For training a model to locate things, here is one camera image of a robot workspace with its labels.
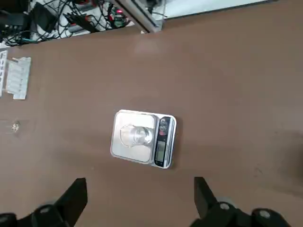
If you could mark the white test tube rack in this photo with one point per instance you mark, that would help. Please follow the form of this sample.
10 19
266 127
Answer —
19 75

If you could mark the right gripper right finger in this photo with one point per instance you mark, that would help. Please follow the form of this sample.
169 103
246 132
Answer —
208 205

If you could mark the black desk equipment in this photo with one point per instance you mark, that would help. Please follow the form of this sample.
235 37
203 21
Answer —
40 16

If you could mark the silver digital balance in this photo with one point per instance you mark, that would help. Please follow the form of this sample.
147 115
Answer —
132 151

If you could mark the large glass beaker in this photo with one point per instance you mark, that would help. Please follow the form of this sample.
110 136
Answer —
16 126

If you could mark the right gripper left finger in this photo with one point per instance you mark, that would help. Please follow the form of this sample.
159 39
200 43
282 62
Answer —
68 201

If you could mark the aluminium profile mast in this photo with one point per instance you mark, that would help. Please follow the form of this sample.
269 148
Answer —
139 14

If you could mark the small glass beaker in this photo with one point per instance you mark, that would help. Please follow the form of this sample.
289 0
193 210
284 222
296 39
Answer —
138 136

